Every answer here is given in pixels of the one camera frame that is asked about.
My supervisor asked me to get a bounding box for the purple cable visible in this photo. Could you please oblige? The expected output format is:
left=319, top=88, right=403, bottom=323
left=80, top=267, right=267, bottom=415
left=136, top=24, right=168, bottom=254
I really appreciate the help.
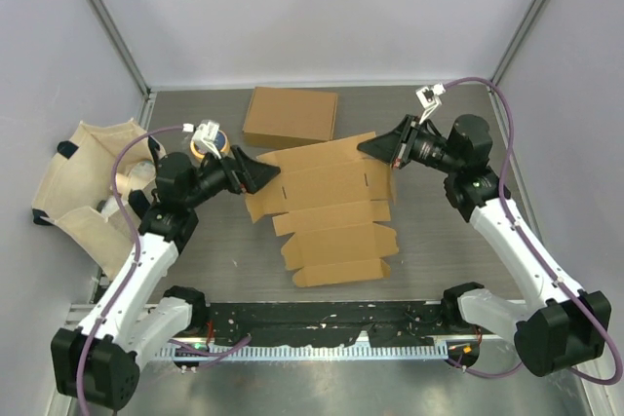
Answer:
left=77, top=125, right=254, bottom=416
left=438, top=76, right=620, bottom=386

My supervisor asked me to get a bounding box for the left aluminium frame post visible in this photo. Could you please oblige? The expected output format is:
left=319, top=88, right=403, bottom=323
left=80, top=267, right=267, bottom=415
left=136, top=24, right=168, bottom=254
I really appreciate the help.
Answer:
left=86, top=0, right=150, bottom=100

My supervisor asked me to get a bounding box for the cardboard tube in bag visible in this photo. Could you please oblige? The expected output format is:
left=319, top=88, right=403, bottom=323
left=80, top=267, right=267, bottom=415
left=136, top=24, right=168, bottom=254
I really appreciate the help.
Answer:
left=111, top=172, right=144, bottom=197

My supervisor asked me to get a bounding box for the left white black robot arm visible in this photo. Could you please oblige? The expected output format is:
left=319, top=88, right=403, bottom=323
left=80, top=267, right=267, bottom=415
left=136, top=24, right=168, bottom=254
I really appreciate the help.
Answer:
left=51, top=146, right=281, bottom=414

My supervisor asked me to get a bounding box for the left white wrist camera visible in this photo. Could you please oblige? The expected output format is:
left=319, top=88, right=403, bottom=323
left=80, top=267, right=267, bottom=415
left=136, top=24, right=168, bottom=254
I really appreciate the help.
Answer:
left=182, top=120, right=230, bottom=162

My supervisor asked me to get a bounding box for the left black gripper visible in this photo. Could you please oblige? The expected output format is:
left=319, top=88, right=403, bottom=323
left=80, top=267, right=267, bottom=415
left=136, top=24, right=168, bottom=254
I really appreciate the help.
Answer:
left=183, top=144, right=279, bottom=209

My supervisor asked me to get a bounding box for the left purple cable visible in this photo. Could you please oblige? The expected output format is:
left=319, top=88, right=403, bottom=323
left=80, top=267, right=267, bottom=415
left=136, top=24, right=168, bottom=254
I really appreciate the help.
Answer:
left=77, top=125, right=254, bottom=416

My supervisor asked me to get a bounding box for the white slotted cable duct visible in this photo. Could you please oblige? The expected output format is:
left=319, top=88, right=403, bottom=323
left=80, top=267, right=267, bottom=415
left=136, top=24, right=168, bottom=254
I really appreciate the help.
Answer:
left=150, top=340, right=449, bottom=362

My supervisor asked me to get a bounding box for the beige canvas tote bag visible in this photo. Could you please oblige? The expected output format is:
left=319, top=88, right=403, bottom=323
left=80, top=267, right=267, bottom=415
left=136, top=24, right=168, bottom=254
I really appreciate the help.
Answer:
left=32, top=120, right=145, bottom=280

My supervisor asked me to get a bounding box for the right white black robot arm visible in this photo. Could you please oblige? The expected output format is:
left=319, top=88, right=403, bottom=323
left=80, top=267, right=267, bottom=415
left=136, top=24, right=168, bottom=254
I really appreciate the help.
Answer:
left=358, top=114, right=611, bottom=376

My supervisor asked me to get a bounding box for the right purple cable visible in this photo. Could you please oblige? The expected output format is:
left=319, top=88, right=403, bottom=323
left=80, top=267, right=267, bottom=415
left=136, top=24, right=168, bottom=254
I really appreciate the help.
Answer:
left=438, top=76, right=620, bottom=386

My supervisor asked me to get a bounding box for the large brown cardboard box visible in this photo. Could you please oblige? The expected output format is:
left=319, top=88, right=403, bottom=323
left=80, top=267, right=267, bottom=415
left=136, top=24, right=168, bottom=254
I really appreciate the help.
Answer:
left=242, top=87, right=338, bottom=149

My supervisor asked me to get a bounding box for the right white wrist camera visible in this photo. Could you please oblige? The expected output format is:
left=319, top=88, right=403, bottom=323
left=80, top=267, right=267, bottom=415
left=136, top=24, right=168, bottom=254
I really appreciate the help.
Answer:
left=415, top=83, right=446, bottom=125

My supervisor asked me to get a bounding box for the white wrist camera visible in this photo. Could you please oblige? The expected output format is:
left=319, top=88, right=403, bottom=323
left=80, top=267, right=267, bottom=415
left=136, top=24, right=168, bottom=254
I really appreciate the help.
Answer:
left=415, top=83, right=446, bottom=125
left=182, top=120, right=230, bottom=162

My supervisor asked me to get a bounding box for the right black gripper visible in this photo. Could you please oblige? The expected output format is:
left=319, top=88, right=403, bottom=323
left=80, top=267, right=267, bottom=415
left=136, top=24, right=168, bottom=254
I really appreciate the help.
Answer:
left=359, top=114, right=462, bottom=175

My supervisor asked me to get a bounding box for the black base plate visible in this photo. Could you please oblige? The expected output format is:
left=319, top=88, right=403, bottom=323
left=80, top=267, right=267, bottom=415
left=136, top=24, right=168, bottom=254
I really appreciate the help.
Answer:
left=176, top=301, right=477, bottom=348

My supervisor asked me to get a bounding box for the yellow masking tape roll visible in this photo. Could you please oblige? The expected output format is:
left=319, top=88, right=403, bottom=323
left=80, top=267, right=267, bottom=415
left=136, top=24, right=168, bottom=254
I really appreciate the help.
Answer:
left=189, top=130, right=230, bottom=162

